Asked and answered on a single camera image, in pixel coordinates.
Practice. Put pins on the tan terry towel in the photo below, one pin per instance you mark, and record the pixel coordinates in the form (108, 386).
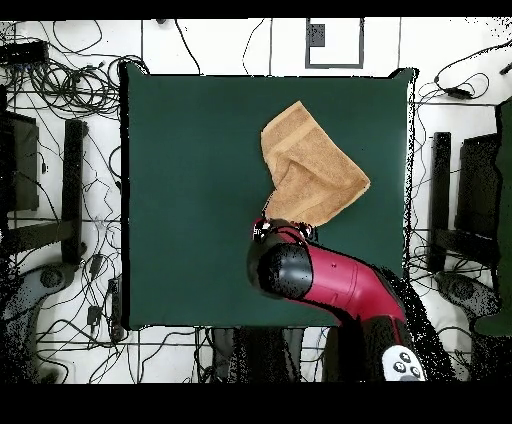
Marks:
(312, 176)

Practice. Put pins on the long black power strip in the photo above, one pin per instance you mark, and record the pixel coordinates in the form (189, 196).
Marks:
(116, 308)

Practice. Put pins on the grey office chair base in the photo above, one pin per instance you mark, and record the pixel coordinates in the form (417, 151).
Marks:
(28, 288)
(460, 290)

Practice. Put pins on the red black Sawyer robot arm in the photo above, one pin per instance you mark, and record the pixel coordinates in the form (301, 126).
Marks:
(340, 284)

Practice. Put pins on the black power adapter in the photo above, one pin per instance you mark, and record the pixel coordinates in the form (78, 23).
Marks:
(458, 93)

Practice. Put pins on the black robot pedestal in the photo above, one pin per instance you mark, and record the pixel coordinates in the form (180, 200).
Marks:
(260, 356)

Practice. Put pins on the black switch box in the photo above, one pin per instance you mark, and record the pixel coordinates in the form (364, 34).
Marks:
(24, 52)

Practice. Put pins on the dark green table cloth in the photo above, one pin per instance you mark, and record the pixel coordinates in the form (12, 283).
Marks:
(192, 180)

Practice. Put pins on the black metal stand frame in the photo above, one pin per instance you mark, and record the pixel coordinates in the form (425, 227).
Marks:
(440, 192)
(72, 192)

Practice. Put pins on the grey square floor frame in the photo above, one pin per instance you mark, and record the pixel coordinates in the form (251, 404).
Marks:
(362, 44)

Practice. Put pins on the dark green hanging cloth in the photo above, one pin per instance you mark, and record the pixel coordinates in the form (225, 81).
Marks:
(504, 200)

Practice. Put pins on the small dark grey square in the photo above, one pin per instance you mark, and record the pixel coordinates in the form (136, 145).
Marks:
(316, 35)

